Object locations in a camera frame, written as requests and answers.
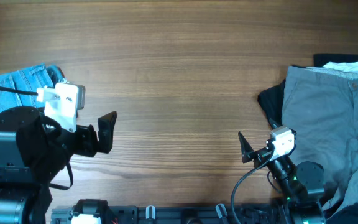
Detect light blue denim jeans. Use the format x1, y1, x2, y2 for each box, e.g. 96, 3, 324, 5
0, 64, 66, 113

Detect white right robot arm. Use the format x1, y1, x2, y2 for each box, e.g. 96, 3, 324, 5
231, 126, 326, 224

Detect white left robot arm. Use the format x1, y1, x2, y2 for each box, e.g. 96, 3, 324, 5
0, 106, 117, 223

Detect black garment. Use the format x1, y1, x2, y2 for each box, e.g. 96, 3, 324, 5
257, 53, 358, 125

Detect grey trousers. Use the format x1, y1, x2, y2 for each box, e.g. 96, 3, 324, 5
282, 66, 358, 211

